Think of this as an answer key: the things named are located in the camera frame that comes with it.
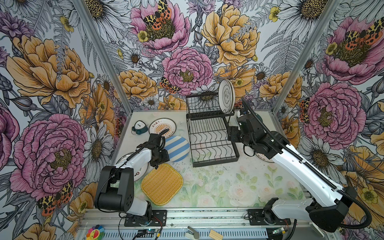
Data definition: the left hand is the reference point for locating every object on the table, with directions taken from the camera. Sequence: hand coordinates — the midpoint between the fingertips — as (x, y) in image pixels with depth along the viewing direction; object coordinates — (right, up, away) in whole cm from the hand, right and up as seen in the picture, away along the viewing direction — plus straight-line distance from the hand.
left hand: (164, 164), depth 90 cm
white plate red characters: (-2, +10, -34) cm, 36 cm away
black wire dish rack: (+28, +11, +10) cm, 32 cm away
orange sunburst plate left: (-7, +23, +22) cm, 33 cm away
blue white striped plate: (+7, +8, +11) cm, 15 cm away
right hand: (+37, +18, -17) cm, 45 cm away
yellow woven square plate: (-1, -11, -5) cm, 12 cm away
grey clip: (+17, -26, -21) cm, 38 cm away
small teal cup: (-21, +21, +16) cm, 34 cm away
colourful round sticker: (-27, -26, -20) cm, 43 cm away
